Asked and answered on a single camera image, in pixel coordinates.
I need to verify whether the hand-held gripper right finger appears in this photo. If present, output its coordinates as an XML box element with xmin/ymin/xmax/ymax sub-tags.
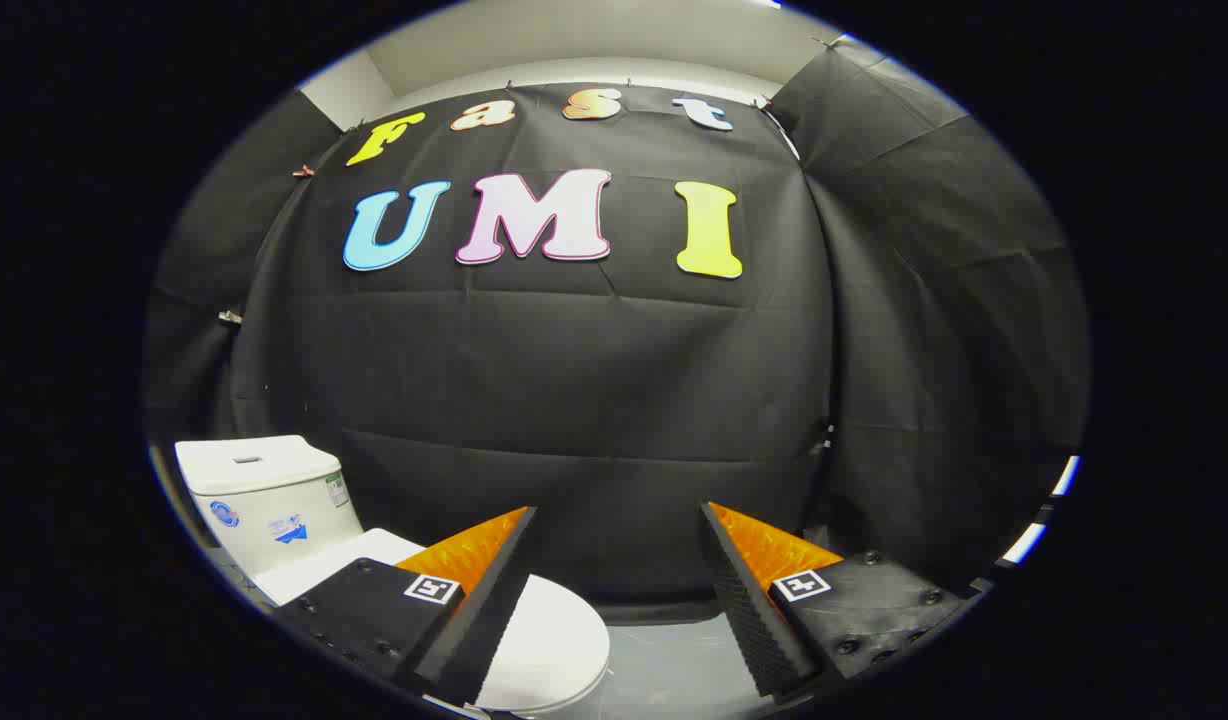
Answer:
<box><xmin>699</xmin><ymin>501</ymin><xmax>970</xmax><ymax>701</ymax></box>

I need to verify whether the white toilet lid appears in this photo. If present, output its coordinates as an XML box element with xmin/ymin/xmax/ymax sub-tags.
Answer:
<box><xmin>254</xmin><ymin>528</ymin><xmax>611</xmax><ymax>715</ymax></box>

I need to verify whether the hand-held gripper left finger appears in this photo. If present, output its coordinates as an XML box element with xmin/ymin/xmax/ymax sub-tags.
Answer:
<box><xmin>274</xmin><ymin>505</ymin><xmax>538</xmax><ymax>708</ymax></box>

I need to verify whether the black backdrop cloth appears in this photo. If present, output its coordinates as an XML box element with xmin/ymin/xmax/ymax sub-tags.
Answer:
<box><xmin>142</xmin><ymin>35</ymin><xmax>1090</xmax><ymax>626</ymax></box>

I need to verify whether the white black striped panel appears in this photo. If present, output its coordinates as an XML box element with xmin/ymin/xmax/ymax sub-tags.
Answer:
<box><xmin>994</xmin><ymin>455</ymin><xmax>1080</xmax><ymax>576</ymax></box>

